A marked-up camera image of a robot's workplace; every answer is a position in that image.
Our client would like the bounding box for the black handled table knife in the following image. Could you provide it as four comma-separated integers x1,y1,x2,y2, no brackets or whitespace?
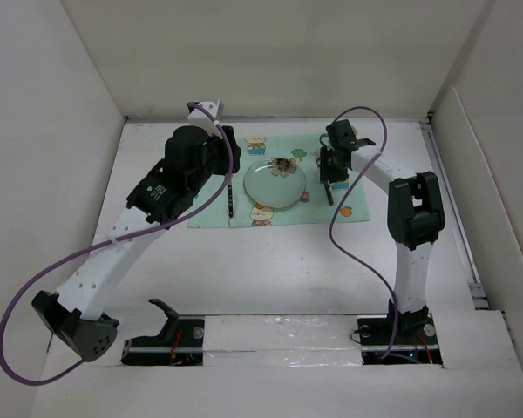
316,158,334,206

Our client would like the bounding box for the silver fork black handle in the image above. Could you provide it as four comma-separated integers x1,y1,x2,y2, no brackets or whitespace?
227,182,234,219

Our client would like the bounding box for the green cartoon print cloth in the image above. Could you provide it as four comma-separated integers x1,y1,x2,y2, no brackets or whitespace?
187,133,357,229

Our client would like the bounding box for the green floral plate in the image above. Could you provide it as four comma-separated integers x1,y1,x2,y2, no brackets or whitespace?
243,157,307,209

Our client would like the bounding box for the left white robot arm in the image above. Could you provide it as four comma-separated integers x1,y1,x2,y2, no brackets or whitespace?
31,125,241,362

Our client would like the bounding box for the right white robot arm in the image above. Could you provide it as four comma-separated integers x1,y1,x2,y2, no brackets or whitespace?
319,120,445,343

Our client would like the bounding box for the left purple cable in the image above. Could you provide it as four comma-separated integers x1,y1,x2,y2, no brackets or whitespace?
0,103,234,387

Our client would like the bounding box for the purple cable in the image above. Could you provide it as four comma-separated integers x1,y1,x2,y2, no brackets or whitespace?
0,103,234,387
329,105,402,361

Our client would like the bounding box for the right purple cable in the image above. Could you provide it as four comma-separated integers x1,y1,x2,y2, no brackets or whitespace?
329,105,402,361

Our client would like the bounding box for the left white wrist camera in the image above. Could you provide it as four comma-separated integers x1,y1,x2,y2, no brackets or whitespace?
187,99,224,131

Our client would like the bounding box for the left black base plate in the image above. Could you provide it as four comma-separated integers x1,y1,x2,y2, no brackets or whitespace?
121,316,205,367

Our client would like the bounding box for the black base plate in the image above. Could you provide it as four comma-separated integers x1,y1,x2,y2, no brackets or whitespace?
350,311,443,366
121,316,205,367

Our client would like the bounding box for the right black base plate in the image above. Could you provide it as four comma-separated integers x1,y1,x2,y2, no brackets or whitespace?
350,311,443,366

